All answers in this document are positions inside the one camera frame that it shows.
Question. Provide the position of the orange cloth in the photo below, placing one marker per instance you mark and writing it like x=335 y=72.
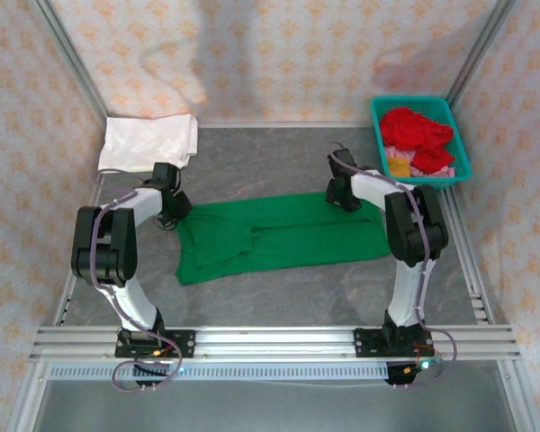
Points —
x=396 y=167

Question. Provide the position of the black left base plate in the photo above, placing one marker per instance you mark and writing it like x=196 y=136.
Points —
x=184 y=344

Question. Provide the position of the aluminium mounting rail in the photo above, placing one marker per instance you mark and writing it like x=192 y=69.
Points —
x=274 y=342

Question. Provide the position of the red t-shirt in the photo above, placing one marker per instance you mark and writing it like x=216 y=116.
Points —
x=405 y=128

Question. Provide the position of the aluminium frame post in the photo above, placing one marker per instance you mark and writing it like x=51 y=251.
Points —
x=479 y=49
x=72 y=58

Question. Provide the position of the teal plastic basket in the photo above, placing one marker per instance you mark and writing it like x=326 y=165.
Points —
x=460 y=148

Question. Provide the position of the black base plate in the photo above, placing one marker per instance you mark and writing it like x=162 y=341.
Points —
x=184 y=344
x=366 y=344

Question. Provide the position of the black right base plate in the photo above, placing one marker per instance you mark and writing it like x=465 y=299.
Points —
x=366 y=344

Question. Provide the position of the green t-shirt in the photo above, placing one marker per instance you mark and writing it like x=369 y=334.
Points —
x=297 y=243

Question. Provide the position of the pink cloth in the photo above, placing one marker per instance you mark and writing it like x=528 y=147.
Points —
x=398 y=152

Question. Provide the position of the white folded t-shirt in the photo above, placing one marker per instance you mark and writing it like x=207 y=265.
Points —
x=144 y=144

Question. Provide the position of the aluminium frame cross bar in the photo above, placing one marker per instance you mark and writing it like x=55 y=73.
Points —
x=297 y=124

